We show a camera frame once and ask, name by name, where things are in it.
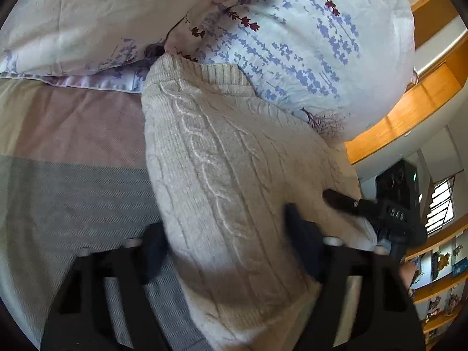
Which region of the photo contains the wooden headboard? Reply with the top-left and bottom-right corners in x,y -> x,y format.
345,0 -> 467,165

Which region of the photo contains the beige cable knit sweater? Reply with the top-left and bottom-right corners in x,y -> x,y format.
141,55 -> 377,350

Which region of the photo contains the pastel patchwork bed quilt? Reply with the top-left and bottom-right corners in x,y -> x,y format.
1,79 -> 209,350

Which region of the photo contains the person's right hand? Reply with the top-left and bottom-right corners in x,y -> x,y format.
399,261 -> 417,297

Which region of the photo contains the pink floral pillow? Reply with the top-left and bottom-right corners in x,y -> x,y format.
1,0 -> 200,77

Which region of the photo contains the blue floral pillow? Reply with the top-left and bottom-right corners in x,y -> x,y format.
165,0 -> 415,143

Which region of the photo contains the wooden wall shelf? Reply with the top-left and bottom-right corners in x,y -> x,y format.
406,216 -> 467,350

